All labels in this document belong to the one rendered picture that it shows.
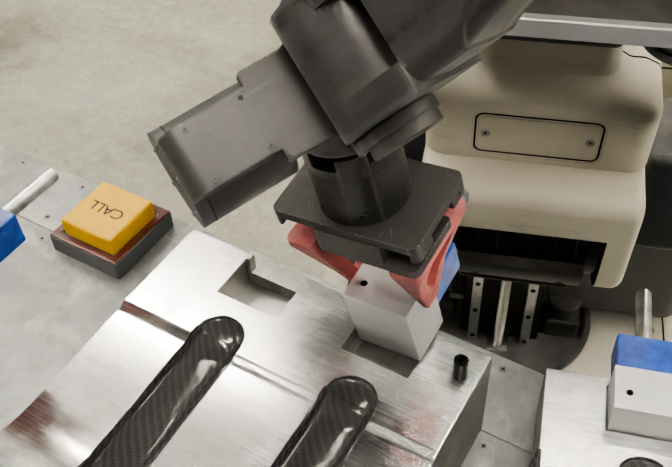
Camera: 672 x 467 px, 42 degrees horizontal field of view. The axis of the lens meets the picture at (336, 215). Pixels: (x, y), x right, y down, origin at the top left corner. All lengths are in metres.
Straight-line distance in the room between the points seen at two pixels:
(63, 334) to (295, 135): 0.41
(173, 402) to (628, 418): 0.31
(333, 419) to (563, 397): 0.17
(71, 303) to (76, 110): 1.64
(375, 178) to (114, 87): 2.02
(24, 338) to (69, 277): 0.07
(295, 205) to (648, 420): 0.28
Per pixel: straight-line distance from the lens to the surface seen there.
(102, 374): 0.65
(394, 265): 0.52
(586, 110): 0.86
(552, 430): 0.64
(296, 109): 0.43
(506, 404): 0.72
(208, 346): 0.65
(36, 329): 0.81
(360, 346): 0.66
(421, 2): 0.35
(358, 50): 0.38
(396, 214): 0.51
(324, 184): 0.50
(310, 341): 0.63
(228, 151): 0.42
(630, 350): 0.68
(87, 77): 2.55
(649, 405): 0.64
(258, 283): 0.70
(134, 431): 0.62
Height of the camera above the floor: 1.39
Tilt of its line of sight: 44 degrees down
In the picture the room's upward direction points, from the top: 3 degrees counter-clockwise
